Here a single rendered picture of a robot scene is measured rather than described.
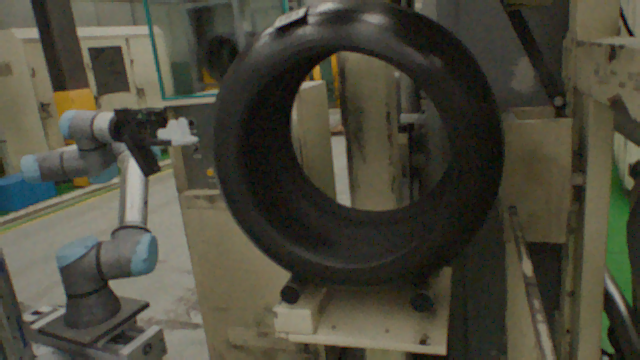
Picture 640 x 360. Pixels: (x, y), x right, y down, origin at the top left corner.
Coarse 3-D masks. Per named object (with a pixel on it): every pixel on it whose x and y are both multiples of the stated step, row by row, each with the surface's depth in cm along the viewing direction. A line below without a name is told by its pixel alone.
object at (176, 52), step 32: (160, 0) 173; (192, 0) 170; (224, 0) 166; (256, 0) 163; (160, 32) 177; (192, 32) 173; (224, 32) 170; (256, 32) 166; (160, 64) 180; (192, 64) 177; (224, 64) 173; (192, 96) 180
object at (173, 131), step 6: (168, 126) 110; (174, 126) 110; (162, 132) 111; (168, 132) 111; (174, 132) 111; (180, 132) 110; (162, 138) 111; (168, 138) 111; (174, 138) 111; (180, 138) 110; (186, 138) 112; (192, 138) 112; (174, 144) 110; (180, 144) 111; (186, 144) 111
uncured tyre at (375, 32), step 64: (256, 64) 90; (448, 64) 81; (256, 128) 120; (448, 128) 82; (256, 192) 116; (320, 192) 127; (448, 192) 86; (320, 256) 99; (384, 256) 95; (448, 256) 92
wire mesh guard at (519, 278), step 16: (512, 208) 112; (512, 224) 103; (512, 240) 114; (512, 256) 115; (528, 256) 88; (512, 272) 116; (528, 272) 82; (512, 288) 117; (528, 288) 77; (512, 304) 115; (528, 304) 83; (512, 320) 116; (528, 320) 84; (544, 320) 69; (512, 336) 117; (528, 336) 84; (544, 336) 65; (512, 352) 119; (528, 352) 85; (544, 352) 62
